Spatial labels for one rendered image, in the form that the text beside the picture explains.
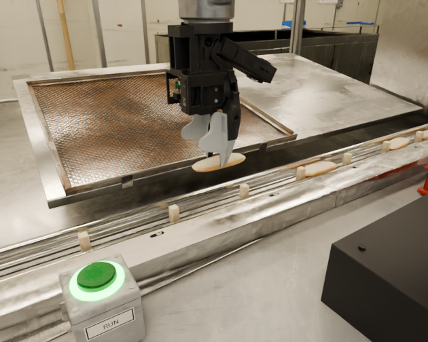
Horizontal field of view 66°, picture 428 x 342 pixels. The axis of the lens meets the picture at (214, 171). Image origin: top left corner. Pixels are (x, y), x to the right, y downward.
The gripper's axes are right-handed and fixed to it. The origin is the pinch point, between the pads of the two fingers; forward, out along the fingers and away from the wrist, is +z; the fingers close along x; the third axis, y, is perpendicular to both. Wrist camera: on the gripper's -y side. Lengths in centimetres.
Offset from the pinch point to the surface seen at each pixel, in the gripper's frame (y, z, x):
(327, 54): -214, 15, -163
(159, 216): 10.9, 8.9, -0.9
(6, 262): 32.8, 8.8, -1.3
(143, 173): 10.4, 4.6, -8.8
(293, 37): -91, -9, -79
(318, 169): -23.3, 8.2, 1.5
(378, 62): -80, -5, -28
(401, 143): -52, 8, 2
